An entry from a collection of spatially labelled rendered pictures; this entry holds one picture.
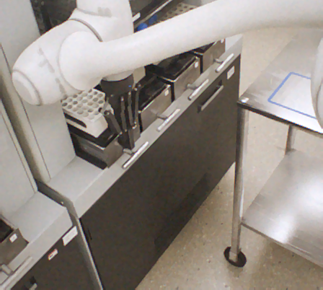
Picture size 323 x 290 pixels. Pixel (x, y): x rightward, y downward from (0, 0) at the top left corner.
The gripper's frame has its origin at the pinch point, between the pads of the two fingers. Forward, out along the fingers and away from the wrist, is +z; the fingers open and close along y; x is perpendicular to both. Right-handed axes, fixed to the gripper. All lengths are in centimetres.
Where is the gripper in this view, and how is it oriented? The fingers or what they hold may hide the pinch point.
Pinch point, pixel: (127, 136)
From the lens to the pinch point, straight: 113.5
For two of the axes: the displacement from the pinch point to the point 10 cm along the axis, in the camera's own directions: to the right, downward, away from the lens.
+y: -5.9, 5.8, -5.6
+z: 0.8, 7.3, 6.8
